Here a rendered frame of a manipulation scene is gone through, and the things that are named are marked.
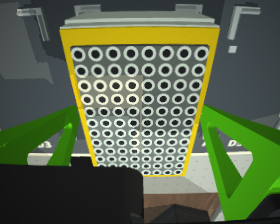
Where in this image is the black square pad with rg label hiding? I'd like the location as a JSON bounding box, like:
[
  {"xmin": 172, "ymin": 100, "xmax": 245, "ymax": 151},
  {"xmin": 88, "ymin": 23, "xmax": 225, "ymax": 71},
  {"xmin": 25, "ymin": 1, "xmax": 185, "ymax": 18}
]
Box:
[{"xmin": 70, "ymin": 156, "xmax": 93, "ymax": 166}]

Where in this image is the yellow tip rack with grey top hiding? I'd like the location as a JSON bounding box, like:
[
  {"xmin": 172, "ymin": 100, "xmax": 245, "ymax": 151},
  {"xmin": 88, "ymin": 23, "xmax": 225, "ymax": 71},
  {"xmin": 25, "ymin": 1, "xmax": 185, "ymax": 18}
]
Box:
[{"xmin": 60, "ymin": 11, "xmax": 220, "ymax": 177}]

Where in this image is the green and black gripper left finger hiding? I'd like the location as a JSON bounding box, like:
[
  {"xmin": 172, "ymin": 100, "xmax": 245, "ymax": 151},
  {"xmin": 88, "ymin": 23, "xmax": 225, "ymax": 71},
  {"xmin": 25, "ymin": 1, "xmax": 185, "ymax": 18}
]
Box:
[{"xmin": 0, "ymin": 105, "xmax": 79, "ymax": 166}]

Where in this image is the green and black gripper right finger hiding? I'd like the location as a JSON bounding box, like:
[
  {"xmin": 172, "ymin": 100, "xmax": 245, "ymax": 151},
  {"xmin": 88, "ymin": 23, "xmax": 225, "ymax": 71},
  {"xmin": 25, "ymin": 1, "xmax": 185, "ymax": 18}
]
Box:
[{"xmin": 200, "ymin": 105, "xmax": 280, "ymax": 221}]

